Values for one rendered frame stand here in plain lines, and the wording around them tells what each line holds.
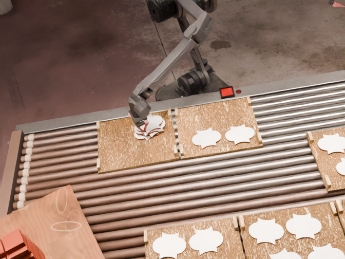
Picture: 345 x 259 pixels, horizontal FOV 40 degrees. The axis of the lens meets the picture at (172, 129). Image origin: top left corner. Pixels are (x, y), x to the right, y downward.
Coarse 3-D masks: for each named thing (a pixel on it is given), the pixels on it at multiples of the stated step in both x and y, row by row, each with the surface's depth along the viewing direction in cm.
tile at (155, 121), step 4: (148, 116) 250; (152, 116) 250; (156, 116) 249; (160, 116) 249; (148, 120) 248; (152, 120) 248; (156, 120) 247; (160, 120) 247; (148, 124) 246; (152, 124) 246; (156, 124) 245; (160, 124) 246; (148, 128) 244; (152, 128) 244; (156, 128) 244; (160, 128) 244; (140, 132) 245; (144, 132) 244; (148, 132) 242
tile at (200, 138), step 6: (198, 132) 242; (204, 132) 241; (210, 132) 241; (216, 132) 240; (198, 138) 239; (204, 138) 238; (210, 138) 238; (216, 138) 237; (198, 144) 236; (204, 144) 236; (210, 144) 235
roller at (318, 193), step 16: (304, 192) 212; (320, 192) 211; (336, 192) 210; (208, 208) 213; (224, 208) 212; (240, 208) 212; (256, 208) 213; (112, 224) 215; (128, 224) 214; (144, 224) 214
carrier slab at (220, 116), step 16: (192, 112) 254; (208, 112) 252; (224, 112) 250; (240, 112) 248; (192, 128) 246; (208, 128) 244; (224, 128) 242; (256, 128) 239; (192, 144) 238; (224, 144) 235; (240, 144) 234; (256, 144) 232
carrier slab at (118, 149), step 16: (160, 112) 257; (112, 128) 254; (128, 128) 252; (112, 144) 246; (128, 144) 244; (144, 144) 243; (160, 144) 241; (176, 144) 240; (112, 160) 239; (128, 160) 237; (144, 160) 236; (160, 160) 234
